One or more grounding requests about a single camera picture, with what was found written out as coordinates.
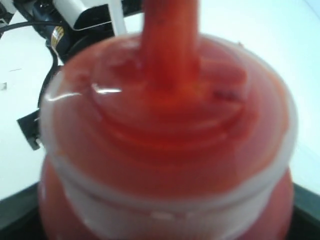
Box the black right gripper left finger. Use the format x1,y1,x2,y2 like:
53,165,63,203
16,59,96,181
0,183,47,240

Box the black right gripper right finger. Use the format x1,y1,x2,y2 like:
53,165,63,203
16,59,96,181
289,184,320,240

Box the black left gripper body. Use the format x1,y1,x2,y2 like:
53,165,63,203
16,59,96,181
17,108,41,150

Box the red sauce squeeze bottle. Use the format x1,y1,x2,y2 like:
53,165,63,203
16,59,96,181
38,0,298,240

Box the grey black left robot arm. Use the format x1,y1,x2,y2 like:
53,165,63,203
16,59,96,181
0,0,114,108

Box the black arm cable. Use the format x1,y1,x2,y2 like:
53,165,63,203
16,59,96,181
0,21,63,111

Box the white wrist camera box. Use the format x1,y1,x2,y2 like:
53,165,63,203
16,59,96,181
52,0,111,31

